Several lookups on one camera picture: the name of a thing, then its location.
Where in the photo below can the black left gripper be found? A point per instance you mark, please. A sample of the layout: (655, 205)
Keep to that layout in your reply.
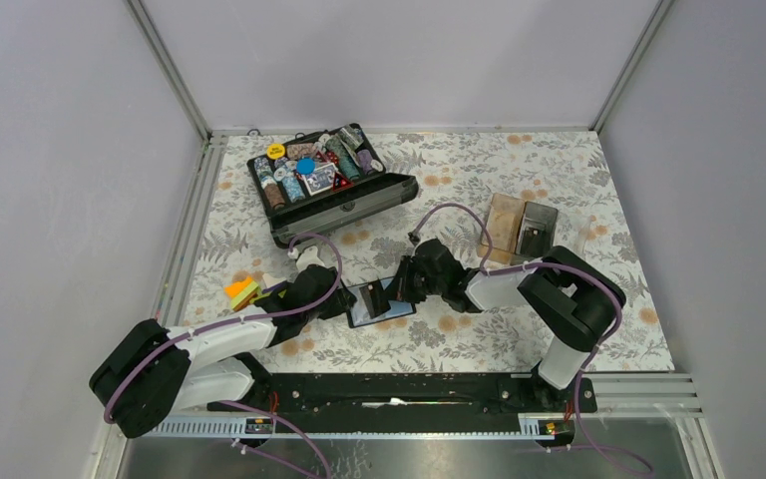
(342, 298)

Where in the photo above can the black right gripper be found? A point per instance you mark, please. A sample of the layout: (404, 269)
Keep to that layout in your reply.
(404, 291)

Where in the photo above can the black card holder wallet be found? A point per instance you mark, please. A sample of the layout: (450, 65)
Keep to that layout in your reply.
(357, 315)

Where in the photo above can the black credit card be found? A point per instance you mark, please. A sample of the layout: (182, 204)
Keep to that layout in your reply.
(374, 298)

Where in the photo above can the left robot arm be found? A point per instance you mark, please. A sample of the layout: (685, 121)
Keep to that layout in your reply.
(155, 371)

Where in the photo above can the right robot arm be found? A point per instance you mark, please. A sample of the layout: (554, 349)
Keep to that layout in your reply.
(579, 305)

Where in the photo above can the blue playing card deck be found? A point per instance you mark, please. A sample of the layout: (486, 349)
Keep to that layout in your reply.
(320, 180)

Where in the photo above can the smoky grey transparent card box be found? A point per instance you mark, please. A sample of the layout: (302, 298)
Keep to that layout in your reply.
(537, 230)

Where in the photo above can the clear transparent card box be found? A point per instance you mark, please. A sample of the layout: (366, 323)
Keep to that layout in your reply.
(575, 233)

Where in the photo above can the green purple toy block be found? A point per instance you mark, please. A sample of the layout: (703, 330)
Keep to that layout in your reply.
(270, 283)

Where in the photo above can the blue poker chip stack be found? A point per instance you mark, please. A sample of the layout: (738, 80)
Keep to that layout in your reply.
(294, 190)

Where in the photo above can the brown poker chip stack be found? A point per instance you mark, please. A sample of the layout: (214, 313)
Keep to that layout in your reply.
(274, 196)

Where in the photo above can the black poker chip case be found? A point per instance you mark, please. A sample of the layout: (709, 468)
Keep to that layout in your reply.
(376, 189)

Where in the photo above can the red triangular dealer button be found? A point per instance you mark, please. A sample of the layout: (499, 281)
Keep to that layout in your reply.
(340, 182)

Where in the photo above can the blue round dealer chip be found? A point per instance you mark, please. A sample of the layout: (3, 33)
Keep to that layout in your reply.
(305, 166)

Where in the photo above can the yellow round chip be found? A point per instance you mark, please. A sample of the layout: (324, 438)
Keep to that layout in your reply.
(275, 151)

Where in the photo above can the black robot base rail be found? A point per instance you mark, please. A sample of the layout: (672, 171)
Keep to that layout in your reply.
(496, 392)

